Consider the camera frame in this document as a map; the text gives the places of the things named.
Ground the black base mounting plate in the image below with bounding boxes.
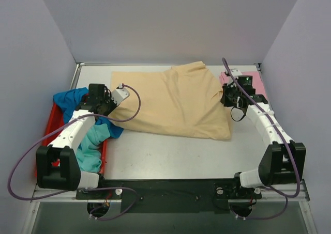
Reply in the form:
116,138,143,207
76,178,262,213

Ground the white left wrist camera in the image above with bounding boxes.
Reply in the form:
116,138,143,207
111,87,130,106

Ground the folded pink t-shirt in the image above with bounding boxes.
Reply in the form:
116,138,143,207
219,71,268,99

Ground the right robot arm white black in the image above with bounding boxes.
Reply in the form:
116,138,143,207
220,82,306,198

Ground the blue t-shirt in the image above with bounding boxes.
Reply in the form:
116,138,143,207
53,87,124,138

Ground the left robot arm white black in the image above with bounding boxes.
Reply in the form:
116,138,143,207
36,84,117,199

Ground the aluminium rail frame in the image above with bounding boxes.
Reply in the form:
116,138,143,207
31,62,311,234

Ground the cream yellow t-shirt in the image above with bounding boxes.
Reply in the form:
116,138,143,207
110,61,231,141

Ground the teal t-shirt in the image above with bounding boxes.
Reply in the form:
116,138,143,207
76,123,110,173

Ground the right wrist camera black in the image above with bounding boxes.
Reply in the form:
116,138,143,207
237,75,253,90

